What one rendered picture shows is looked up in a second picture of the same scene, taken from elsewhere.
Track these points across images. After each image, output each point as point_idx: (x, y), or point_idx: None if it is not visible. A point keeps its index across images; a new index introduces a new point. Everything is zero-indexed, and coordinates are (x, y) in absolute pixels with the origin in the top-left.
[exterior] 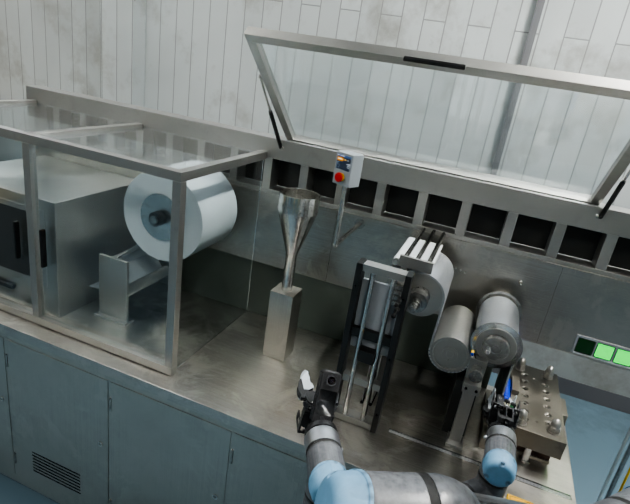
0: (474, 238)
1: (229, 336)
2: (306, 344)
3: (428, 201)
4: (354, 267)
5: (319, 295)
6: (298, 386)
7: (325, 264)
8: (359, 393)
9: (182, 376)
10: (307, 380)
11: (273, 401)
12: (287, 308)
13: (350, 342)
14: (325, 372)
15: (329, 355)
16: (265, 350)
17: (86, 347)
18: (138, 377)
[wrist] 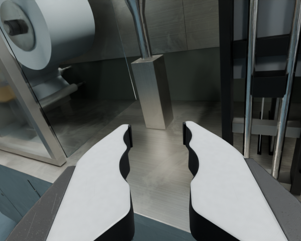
0: None
1: (120, 120)
2: (185, 111)
3: None
4: (211, 21)
5: (186, 66)
6: (10, 235)
7: (183, 32)
8: (252, 143)
9: (70, 164)
10: (105, 168)
11: (155, 173)
12: (151, 75)
13: (233, 74)
14: None
15: (208, 114)
16: (147, 123)
17: (6, 155)
18: (31, 173)
